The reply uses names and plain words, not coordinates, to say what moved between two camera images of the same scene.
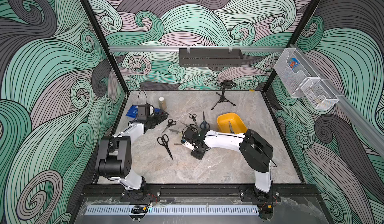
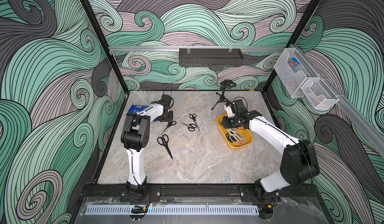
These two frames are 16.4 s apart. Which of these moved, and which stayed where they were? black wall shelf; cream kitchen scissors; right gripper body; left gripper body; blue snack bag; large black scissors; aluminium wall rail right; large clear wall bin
Moved: right gripper body; left gripper body; cream kitchen scissors
Stayed: large clear wall bin; large black scissors; aluminium wall rail right; blue snack bag; black wall shelf
